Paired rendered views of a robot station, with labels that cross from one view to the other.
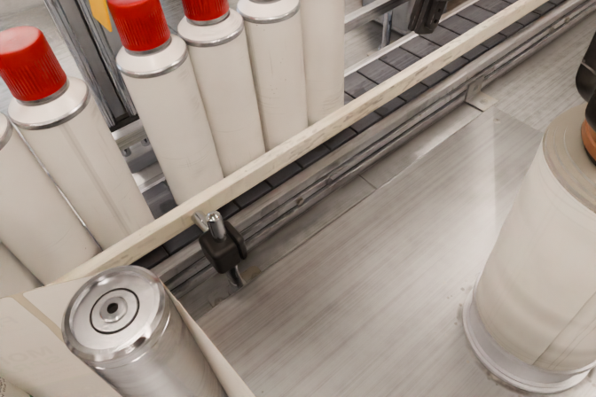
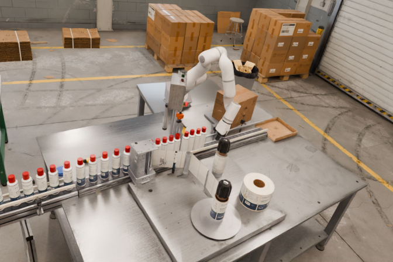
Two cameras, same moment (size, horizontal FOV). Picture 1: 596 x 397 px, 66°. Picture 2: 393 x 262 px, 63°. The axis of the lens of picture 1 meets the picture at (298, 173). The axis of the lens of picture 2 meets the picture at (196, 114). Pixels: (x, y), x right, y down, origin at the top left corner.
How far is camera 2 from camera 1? 1.99 m
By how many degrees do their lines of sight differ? 17
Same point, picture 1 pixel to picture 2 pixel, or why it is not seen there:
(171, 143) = (184, 146)
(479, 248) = not seen: hidden behind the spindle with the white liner
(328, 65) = (202, 141)
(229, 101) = (190, 143)
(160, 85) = (186, 140)
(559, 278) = (216, 161)
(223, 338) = not seen: hidden behind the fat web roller
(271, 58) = (196, 140)
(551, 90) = (236, 153)
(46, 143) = (176, 142)
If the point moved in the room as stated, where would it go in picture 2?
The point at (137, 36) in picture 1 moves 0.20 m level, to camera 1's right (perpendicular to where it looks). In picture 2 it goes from (186, 135) to (213, 139)
